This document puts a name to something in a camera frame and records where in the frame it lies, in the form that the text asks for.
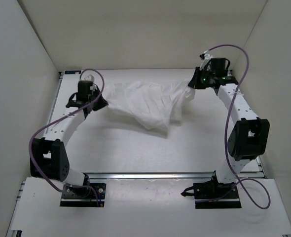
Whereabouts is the aluminium front rail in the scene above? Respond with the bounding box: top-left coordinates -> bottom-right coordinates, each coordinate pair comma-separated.
88,172 -> 213,179

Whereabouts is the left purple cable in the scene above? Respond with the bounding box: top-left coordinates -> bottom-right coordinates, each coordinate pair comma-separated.
28,68 -> 106,207

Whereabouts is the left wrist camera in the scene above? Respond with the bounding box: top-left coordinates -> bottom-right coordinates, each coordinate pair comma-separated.
77,75 -> 96,96

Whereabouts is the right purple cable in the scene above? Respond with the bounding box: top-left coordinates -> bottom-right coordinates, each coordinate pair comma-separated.
194,44 -> 271,210

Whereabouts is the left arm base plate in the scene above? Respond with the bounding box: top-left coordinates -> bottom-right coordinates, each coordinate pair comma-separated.
60,183 -> 107,208

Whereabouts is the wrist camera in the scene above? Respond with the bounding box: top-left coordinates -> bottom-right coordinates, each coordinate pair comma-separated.
77,75 -> 96,96
199,50 -> 213,71

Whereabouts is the purple cable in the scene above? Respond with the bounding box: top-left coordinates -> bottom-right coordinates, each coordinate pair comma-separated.
28,68 -> 106,207
194,44 -> 271,210

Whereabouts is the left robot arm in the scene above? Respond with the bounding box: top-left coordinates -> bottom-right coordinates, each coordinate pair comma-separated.
29,88 -> 108,197

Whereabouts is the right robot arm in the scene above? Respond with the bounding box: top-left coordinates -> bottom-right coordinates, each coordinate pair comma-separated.
188,54 -> 270,198

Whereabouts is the aluminium left side rail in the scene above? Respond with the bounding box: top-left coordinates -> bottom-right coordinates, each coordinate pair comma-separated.
46,71 -> 64,124

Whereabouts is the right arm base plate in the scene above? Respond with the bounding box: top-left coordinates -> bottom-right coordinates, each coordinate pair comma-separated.
181,180 -> 242,209

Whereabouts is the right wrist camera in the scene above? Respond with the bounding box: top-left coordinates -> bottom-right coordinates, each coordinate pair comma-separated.
199,50 -> 213,71

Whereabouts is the white pleated skirt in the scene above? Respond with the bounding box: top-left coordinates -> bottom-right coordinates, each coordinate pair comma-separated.
105,80 -> 195,133

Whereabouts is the left blue corner label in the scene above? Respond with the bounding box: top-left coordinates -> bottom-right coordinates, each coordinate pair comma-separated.
64,70 -> 81,75

